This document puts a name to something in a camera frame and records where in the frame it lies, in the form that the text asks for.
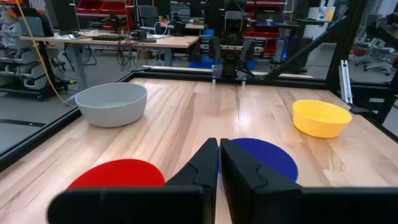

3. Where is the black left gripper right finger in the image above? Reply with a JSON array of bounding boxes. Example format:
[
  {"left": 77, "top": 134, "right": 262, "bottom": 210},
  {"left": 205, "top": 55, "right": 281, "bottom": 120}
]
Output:
[{"left": 220, "top": 138, "right": 398, "bottom": 224}]

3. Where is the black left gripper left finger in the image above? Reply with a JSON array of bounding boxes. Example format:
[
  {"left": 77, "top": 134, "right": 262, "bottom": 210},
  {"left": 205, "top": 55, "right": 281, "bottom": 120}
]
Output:
[{"left": 46, "top": 138, "right": 220, "bottom": 224}]

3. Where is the blue bowl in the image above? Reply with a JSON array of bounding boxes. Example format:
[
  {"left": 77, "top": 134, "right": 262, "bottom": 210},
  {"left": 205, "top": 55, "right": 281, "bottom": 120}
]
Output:
[{"left": 217, "top": 138, "right": 299, "bottom": 184}]

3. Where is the red storage bin rack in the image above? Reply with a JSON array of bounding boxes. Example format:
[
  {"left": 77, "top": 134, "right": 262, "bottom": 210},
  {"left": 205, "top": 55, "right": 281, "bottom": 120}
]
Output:
[
  {"left": 75, "top": 0, "right": 135, "bottom": 30},
  {"left": 244, "top": 0, "right": 287, "bottom": 56}
]

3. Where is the wooden office desk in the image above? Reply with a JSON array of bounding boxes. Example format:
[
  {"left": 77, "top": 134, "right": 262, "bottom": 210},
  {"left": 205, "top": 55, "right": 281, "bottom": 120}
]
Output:
[{"left": 19, "top": 30, "right": 200, "bottom": 94}]

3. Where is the red plate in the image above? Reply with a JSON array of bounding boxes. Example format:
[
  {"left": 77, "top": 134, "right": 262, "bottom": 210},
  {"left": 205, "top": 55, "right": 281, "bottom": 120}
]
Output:
[{"left": 67, "top": 159, "right": 166, "bottom": 190}]

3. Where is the black office chair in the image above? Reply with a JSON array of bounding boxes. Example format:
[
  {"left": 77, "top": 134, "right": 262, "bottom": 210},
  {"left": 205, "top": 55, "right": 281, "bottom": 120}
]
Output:
[{"left": 136, "top": 4, "right": 163, "bottom": 35}]

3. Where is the white cabinet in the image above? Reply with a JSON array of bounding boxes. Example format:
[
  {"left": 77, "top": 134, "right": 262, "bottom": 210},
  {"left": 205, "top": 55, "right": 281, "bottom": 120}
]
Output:
[{"left": 302, "top": 6, "right": 336, "bottom": 40}]

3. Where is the yellow bowl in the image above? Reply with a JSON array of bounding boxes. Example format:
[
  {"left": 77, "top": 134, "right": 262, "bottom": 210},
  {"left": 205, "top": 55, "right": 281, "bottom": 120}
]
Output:
[{"left": 292, "top": 99, "right": 353, "bottom": 139}]

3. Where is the grey bowl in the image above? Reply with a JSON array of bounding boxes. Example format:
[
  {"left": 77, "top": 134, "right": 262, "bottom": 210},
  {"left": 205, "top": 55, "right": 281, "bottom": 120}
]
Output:
[{"left": 75, "top": 82, "right": 148, "bottom": 128}]

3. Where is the black desktop device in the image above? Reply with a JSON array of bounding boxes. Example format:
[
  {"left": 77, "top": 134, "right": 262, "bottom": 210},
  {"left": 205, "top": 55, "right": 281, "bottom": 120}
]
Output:
[{"left": 103, "top": 12, "right": 129, "bottom": 34}]

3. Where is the black keyboard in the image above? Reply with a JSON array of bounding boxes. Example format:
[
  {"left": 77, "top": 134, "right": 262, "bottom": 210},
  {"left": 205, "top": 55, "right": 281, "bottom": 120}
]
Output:
[{"left": 91, "top": 34, "right": 126, "bottom": 42}]

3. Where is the white office chair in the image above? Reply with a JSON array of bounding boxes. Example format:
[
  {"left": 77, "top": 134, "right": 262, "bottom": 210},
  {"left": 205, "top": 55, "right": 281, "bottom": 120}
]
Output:
[{"left": 353, "top": 29, "right": 396, "bottom": 76}]

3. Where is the rack with grey parts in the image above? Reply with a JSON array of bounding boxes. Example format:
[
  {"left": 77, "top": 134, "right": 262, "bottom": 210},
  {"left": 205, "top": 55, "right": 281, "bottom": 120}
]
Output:
[{"left": 0, "top": 6, "right": 71, "bottom": 101}]

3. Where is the black cable bundle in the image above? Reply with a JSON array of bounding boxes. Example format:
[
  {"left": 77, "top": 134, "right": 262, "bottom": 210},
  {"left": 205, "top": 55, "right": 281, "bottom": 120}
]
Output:
[{"left": 115, "top": 39, "right": 139, "bottom": 73}]

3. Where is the white aluminium extrusion post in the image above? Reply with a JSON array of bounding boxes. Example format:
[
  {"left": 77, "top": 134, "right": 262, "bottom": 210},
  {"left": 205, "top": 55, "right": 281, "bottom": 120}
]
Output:
[{"left": 338, "top": 59, "right": 354, "bottom": 105}]

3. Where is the black bracket foot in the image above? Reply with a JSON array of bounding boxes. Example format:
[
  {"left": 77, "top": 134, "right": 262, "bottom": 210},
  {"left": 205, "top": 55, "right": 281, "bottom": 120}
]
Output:
[{"left": 349, "top": 106, "right": 376, "bottom": 118}]

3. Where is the black aluminium table frame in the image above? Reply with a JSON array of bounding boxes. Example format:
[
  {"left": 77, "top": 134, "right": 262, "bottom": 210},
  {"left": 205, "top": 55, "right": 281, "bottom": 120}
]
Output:
[{"left": 0, "top": 0, "right": 398, "bottom": 172}]

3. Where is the yellow cable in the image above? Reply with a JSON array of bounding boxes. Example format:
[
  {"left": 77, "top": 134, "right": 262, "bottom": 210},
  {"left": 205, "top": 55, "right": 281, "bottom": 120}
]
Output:
[{"left": 14, "top": 0, "right": 75, "bottom": 107}]

